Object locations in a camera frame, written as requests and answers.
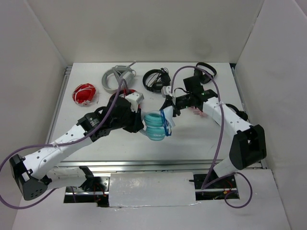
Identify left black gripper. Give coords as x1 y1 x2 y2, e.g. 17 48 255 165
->
111 105 144 133

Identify blue earphones with cable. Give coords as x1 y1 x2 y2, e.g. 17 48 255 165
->
160 110 172 137

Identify teal cat-ear headphones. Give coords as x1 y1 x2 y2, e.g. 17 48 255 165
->
139 106 175 141

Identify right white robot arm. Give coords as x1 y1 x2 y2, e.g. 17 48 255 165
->
161 77 267 188

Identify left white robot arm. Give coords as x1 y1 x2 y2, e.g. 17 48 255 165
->
9 92 144 201

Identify red and black headphones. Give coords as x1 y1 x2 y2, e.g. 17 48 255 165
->
107 90 136 107

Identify pink and blue headphones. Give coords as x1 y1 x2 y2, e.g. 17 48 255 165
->
188 107 208 118

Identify red folded headphones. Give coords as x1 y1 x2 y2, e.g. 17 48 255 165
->
71 83 99 106

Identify black on-ear headphones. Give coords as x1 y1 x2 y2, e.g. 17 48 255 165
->
194 62 217 84

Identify black thin-band headphones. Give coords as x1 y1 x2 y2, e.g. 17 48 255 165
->
225 103 248 121

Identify grey white gaming headset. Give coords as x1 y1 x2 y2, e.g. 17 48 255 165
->
101 61 136 93

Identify white taped cover plate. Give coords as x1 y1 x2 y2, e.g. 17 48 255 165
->
108 172 196 207

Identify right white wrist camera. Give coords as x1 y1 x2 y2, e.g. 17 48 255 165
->
161 86 175 98

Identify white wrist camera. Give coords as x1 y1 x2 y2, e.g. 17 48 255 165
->
161 86 175 98
125 92 144 111

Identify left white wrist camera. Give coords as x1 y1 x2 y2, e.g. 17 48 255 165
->
125 92 144 111

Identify black headset with cable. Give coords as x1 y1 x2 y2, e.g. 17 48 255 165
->
142 68 171 93

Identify aluminium rail frame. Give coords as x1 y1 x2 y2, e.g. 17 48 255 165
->
47 62 267 173

